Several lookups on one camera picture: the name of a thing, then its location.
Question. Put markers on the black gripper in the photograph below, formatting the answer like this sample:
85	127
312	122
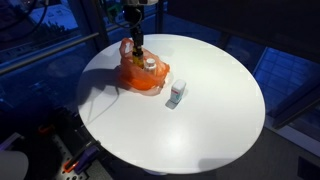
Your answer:
134	18

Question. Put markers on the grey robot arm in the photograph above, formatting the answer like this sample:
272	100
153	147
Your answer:
140	2

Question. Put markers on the white cap pill bottle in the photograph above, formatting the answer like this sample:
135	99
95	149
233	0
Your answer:
150	66

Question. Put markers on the white bottle blue label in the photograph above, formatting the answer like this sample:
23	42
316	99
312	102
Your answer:
177	91

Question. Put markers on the orange plastic bag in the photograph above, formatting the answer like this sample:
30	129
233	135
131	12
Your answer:
143	78

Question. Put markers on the metal window handrail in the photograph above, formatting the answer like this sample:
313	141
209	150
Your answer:
50	50

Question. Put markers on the purple orange bar clamp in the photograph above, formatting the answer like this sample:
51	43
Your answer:
81	158

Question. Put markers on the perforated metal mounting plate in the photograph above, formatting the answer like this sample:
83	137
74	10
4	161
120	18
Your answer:
63	156

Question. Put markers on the white rounded object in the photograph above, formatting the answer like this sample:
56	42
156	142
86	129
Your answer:
11	165

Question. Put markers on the green wrist mount part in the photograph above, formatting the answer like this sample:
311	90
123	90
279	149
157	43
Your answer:
112	10

